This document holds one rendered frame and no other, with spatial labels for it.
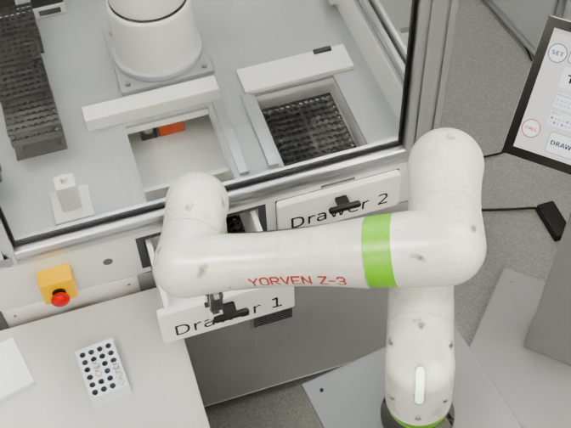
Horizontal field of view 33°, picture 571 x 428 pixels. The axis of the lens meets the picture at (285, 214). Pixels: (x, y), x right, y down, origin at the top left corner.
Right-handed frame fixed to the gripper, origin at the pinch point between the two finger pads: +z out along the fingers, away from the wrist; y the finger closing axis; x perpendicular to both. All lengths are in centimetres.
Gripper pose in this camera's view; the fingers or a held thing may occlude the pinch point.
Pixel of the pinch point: (213, 307)
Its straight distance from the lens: 195.5
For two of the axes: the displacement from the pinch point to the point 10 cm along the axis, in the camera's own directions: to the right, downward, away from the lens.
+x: 9.5, -2.6, 1.7
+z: 0.2, 6.0, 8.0
